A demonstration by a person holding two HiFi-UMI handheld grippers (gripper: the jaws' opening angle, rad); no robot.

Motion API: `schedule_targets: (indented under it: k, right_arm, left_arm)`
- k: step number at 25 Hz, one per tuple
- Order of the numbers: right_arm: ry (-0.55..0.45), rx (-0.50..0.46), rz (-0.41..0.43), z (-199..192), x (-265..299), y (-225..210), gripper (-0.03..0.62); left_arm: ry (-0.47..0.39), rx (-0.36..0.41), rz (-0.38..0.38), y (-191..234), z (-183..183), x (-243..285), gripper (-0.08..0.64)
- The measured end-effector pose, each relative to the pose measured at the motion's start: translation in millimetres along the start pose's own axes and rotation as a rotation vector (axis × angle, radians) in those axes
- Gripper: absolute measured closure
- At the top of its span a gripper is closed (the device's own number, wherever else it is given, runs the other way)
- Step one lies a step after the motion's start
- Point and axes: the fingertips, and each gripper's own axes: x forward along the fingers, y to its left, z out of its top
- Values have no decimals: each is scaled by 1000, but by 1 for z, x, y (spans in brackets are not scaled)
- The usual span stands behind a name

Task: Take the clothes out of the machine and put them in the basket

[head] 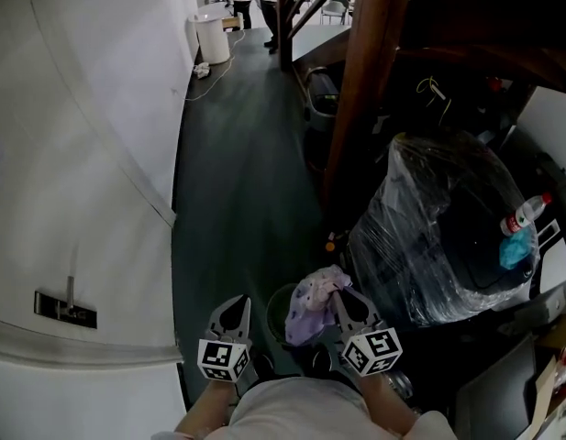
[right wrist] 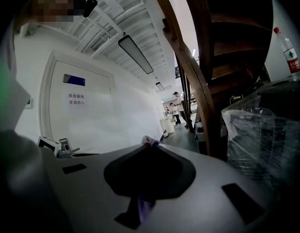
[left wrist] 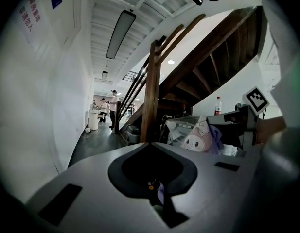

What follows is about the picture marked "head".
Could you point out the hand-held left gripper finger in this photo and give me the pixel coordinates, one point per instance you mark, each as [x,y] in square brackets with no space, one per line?
[214,323]
[247,319]

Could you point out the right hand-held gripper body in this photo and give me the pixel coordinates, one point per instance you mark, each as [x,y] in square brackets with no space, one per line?
[374,351]

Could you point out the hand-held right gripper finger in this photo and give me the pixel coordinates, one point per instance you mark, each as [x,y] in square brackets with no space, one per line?
[372,316]
[340,314]

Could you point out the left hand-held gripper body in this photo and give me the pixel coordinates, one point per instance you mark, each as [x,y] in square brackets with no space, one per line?
[223,360]

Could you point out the dark green laundry basket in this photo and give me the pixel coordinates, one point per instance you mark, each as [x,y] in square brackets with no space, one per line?
[275,314]

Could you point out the purple clothes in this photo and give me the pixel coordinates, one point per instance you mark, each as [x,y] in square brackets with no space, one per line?
[310,310]

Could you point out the black washing machine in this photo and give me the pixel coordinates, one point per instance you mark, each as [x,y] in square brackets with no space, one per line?
[493,392]

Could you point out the person's left forearm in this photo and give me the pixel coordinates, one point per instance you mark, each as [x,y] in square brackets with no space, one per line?
[204,410]

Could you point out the person's right forearm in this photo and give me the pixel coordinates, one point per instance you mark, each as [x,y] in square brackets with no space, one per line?
[388,401]

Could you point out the small orange object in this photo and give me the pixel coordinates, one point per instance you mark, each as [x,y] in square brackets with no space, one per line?
[329,245]

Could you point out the plastic-wrapped black appliance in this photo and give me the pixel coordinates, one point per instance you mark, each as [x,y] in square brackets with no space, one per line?
[425,245]

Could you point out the person's white shirt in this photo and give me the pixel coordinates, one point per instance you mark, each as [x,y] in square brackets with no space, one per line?
[301,410]

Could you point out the black metal door latch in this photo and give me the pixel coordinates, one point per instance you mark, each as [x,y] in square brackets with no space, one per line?
[64,307]

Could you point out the turquoise cloth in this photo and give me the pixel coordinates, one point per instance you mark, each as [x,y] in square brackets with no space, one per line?
[516,248]

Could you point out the small white box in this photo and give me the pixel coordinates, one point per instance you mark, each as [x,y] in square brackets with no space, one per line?
[539,310]

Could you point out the clear bottle with red label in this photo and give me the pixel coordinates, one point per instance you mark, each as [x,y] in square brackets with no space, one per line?
[523,216]

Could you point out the black and white tower appliance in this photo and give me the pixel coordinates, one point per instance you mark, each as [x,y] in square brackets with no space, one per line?
[558,245]

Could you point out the grey trash bin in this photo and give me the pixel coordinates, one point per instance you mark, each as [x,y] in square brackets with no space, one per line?
[321,103]

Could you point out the brown wooden staircase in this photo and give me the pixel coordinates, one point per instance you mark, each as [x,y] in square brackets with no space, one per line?
[369,85]

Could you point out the white cylindrical bin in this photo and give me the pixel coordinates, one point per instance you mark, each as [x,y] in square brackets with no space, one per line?
[211,39]

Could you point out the grey chair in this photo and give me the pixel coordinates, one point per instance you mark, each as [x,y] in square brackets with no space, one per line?
[336,9]

